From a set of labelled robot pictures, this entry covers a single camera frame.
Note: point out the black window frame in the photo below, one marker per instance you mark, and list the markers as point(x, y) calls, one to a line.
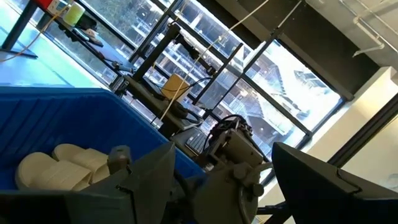
point(280, 107)

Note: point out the red box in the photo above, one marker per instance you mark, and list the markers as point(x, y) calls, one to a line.
point(43, 3)

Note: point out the black keyboard laptop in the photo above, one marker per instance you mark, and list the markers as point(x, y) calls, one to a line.
point(197, 141)

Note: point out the brown cardboard box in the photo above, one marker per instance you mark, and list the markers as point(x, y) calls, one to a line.
point(174, 87)

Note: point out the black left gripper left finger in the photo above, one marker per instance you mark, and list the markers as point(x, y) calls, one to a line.
point(152, 174)

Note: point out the black side table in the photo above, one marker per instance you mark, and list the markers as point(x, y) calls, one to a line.
point(102, 51)

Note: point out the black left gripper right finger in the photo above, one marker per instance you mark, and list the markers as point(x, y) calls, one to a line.
point(317, 193)

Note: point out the blue plastic bin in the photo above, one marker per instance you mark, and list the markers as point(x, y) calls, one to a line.
point(62, 118)

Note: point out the beige rubber slide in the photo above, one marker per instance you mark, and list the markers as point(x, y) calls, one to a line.
point(46, 174)
point(84, 155)

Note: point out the white ceiling pipe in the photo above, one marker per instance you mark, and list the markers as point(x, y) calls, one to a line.
point(368, 31)

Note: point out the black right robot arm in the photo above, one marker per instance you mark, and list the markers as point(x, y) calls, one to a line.
point(217, 199)

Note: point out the white printed box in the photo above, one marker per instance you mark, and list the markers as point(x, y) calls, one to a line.
point(57, 6)

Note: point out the yellow-green cup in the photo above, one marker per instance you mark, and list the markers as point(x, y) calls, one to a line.
point(74, 14)

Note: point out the black slanted desk post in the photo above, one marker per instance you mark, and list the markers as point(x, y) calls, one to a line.
point(155, 53)

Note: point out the black desk with post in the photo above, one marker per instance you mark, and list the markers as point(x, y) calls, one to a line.
point(146, 93)

